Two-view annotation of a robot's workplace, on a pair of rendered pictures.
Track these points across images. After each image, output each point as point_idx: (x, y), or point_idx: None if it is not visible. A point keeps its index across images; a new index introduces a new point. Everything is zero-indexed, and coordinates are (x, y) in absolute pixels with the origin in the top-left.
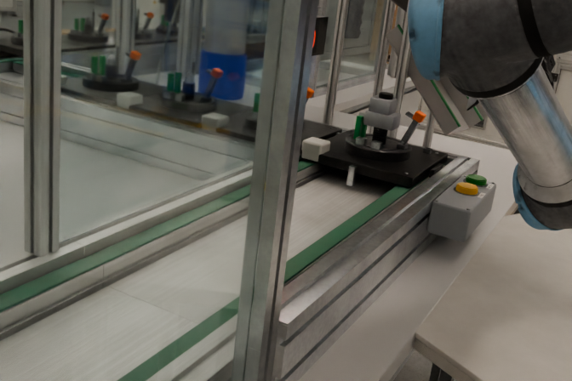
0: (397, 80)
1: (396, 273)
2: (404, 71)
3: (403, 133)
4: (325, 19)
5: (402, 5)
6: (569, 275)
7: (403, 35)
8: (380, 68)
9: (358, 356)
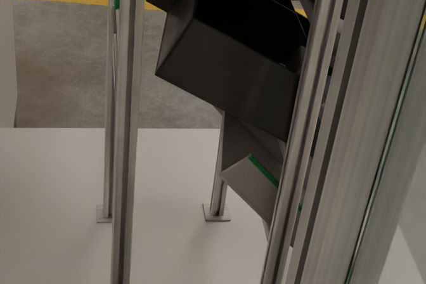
0: (274, 265)
1: None
2: (288, 250)
3: (140, 161)
4: None
5: (260, 124)
6: None
7: (285, 194)
8: (111, 110)
9: None
